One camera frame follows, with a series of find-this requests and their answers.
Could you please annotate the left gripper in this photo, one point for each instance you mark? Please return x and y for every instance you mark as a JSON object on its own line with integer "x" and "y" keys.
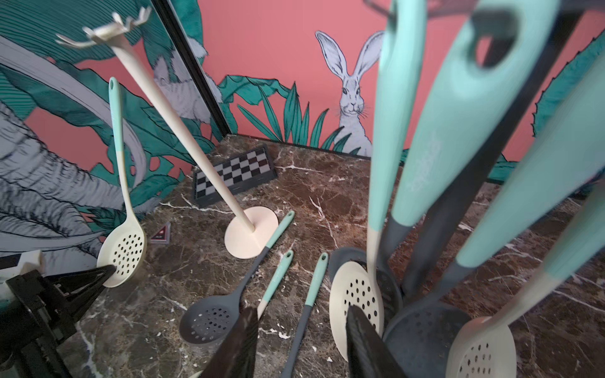
{"x": 43, "y": 316}

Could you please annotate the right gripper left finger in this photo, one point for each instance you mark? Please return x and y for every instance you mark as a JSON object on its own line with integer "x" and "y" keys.
{"x": 236, "y": 356}

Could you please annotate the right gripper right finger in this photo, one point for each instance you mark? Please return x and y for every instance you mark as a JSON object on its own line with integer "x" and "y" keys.
{"x": 367, "y": 354}

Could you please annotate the grey skimmer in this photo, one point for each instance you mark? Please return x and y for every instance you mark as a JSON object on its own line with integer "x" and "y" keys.
{"x": 315, "y": 285}
{"x": 211, "y": 318}
{"x": 488, "y": 62}
{"x": 568, "y": 152}

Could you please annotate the beige skimmer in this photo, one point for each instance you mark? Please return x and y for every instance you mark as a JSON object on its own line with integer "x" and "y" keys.
{"x": 485, "y": 347}
{"x": 279, "y": 274}
{"x": 125, "y": 247}
{"x": 400, "y": 66}

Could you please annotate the beige utensil rack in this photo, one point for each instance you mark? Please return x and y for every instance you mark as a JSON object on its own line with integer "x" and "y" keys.
{"x": 251, "y": 231}

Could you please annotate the red triangle sticker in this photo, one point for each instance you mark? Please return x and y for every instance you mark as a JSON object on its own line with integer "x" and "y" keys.
{"x": 162, "y": 236}

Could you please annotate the black white checkerboard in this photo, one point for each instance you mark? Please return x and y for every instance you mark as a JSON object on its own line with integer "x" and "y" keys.
{"x": 240, "y": 173}

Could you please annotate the left black frame post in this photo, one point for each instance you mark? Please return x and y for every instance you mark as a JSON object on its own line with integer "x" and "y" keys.
{"x": 167, "y": 14}

